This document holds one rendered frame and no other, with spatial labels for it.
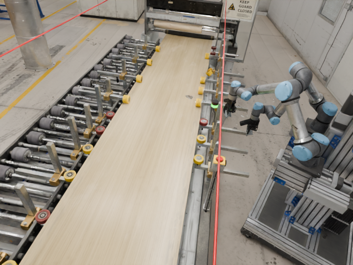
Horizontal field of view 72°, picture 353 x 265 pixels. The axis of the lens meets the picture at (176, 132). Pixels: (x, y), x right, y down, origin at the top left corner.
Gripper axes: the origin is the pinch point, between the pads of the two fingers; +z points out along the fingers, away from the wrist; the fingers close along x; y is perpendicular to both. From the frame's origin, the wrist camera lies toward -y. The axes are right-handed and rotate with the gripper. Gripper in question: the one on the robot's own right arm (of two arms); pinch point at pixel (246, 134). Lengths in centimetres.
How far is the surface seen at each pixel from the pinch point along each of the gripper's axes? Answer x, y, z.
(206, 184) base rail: -57, -32, 12
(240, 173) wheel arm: -51, -7, 0
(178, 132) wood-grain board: -22, -62, -8
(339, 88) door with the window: 272, 208, 64
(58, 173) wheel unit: -86, -139, -4
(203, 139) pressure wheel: -26.2, -40.2, -8.2
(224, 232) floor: -55, -3, 82
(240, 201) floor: -15, 14, 83
